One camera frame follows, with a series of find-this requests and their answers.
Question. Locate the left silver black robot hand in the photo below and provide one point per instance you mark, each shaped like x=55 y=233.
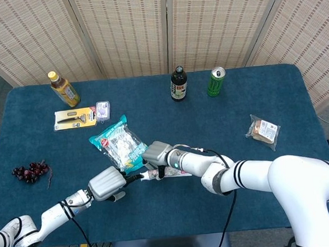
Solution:
x=105 y=182

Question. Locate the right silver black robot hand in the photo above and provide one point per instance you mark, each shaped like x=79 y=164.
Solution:
x=156 y=152

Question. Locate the white floral toothpaste tube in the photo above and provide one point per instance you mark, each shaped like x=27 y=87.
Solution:
x=172 y=172

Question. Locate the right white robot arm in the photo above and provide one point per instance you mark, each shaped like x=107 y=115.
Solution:
x=298 y=182

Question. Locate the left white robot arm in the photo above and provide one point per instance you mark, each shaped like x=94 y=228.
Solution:
x=51 y=216

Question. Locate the sandwich packet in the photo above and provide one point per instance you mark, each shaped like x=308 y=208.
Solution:
x=264 y=132

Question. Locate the teal clear plastic bag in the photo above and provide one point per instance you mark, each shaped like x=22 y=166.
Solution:
x=118 y=143

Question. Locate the blue felt table cloth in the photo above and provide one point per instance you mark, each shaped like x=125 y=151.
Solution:
x=173 y=213

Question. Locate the small purple clear box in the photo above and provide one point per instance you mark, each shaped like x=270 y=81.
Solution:
x=103 y=111

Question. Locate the dark glass drink bottle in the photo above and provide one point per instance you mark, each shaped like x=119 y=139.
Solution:
x=179 y=88

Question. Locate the yellow razor blister pack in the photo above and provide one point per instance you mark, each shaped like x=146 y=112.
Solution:
x=73 y=118

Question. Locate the dark red grape bunch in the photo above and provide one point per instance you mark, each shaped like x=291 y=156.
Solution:
x=32 y=171

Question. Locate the green energy drink can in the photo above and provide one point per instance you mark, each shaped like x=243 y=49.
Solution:
x=215 y=84

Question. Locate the yellow-capped tea bottle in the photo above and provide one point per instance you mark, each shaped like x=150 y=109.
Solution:
x=66 y=93

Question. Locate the woven bamboo screen panel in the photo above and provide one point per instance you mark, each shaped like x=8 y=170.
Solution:
x=124 y=33
x=310 y=34
x=217 y=23
x=34 y=36

